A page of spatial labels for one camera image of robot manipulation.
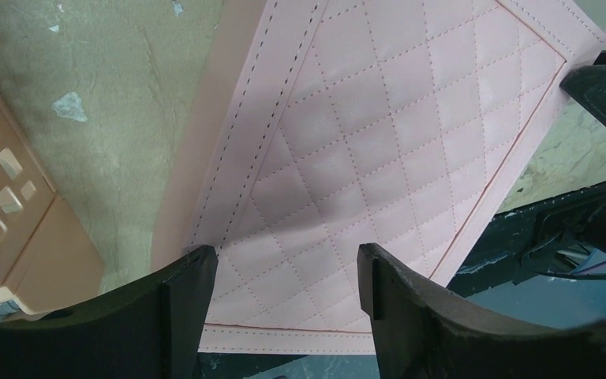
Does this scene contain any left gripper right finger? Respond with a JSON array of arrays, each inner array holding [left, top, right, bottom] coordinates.
[[357, 243, 606, 378]]

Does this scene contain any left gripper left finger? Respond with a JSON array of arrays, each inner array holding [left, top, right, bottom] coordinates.
[[0, 246, 218, 378]]

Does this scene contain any pink jewelry box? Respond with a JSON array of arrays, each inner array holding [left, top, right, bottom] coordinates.
[[151, 1, 606, 355]]

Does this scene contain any orange plastic organizer rack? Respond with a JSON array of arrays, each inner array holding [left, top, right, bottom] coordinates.
[[0, 96, 104, 318]]

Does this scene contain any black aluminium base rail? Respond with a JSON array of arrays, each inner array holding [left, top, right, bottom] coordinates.
[[447, 181, 606, 297]]

